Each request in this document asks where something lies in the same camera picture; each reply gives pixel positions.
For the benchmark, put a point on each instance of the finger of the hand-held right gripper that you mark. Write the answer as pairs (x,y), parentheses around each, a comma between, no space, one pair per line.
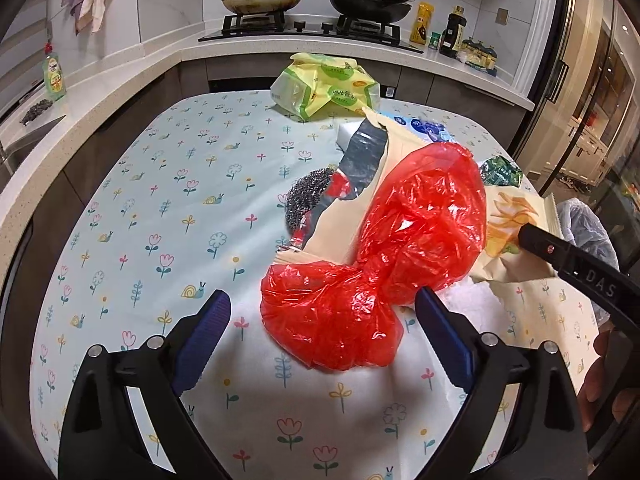
(565,262)

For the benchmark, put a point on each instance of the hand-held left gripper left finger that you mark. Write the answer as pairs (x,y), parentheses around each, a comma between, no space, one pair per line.
(205,340)

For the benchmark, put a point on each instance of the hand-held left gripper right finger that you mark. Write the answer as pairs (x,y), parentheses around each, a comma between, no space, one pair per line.
(445,340)

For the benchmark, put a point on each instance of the translucent grey bin bag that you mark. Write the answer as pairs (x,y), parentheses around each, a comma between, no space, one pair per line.
(585,225)

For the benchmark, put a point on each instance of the beige chip bag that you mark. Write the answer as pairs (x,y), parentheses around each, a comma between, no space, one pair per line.
(505,215)

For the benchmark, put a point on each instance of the red plastic bag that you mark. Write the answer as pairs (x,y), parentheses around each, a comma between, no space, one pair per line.
(410,220)

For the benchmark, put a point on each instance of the person's right hand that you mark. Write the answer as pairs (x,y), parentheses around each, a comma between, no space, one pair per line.
(600,390)

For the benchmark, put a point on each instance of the green snack packet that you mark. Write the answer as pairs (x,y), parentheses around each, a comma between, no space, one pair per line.
(500,172)

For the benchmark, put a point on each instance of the floral tablecloth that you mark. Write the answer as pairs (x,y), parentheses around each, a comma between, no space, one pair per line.
(175,210)

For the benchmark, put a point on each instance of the torn beige shipping envelope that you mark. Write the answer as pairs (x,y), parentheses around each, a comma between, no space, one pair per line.
(345,230)

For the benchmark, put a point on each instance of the steel wool scrubber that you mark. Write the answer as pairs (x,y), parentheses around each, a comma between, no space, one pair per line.
(307,195)

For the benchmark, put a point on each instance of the glass sliding door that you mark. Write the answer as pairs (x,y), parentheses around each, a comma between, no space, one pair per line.
(590,85)

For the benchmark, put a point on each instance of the blue wet wipes pack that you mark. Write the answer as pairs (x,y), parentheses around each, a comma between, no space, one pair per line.
(425,127)

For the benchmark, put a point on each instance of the cluster of small seasoning bottles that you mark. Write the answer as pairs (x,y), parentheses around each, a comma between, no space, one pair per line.
(480,52)

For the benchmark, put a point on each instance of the dark soy sauce bottle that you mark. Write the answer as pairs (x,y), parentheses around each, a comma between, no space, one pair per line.
(452,32)

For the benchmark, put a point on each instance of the small green jar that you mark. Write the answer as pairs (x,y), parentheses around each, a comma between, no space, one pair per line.
(435,41)

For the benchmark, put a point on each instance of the kitchen sink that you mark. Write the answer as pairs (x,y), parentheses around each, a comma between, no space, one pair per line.
(20,145)

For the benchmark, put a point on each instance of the yellow food packet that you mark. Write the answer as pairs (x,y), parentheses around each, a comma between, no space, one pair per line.
(421,22)

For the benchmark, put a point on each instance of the yellow-green tissue pack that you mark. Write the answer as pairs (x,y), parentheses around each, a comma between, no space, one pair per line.
(325,85)

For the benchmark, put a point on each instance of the dark scouring pad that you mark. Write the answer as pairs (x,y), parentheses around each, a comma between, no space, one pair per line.
(36,111)

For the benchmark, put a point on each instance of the green dish soap bottle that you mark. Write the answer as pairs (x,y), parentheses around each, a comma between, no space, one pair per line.
(55,80)

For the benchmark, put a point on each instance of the black wok with lid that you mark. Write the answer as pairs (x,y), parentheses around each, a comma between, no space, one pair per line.
(370,5)

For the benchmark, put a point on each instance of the black gas stove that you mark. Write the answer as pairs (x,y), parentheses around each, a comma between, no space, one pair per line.
(310,27)

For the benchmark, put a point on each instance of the wall socket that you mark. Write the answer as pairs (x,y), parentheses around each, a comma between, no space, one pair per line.
(502,16)

